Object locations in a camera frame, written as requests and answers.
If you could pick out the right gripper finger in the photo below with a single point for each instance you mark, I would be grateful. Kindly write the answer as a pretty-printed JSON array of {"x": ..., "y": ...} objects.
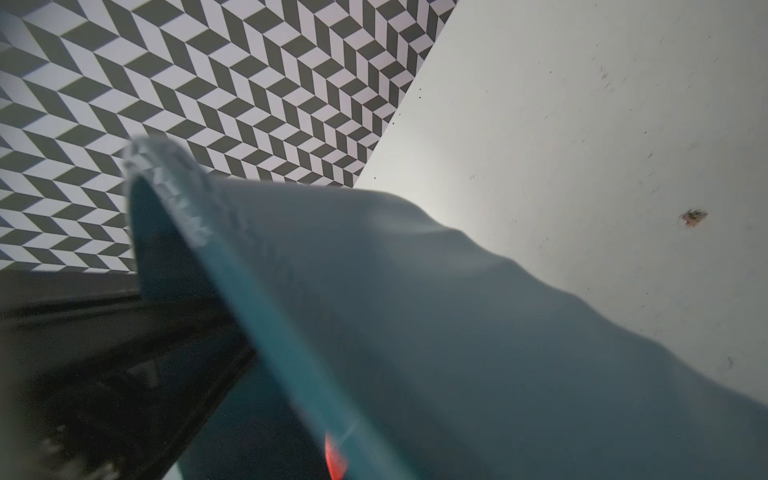
[{"x": 114, "y": 387}]

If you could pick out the red tea bag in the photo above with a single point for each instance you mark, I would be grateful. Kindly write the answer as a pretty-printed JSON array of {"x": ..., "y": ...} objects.
[{"x": 336, "y": 464}]

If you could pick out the teal storage box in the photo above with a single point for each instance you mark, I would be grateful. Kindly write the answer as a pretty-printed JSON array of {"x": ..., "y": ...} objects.
[{"x": 423, "y": 355}]

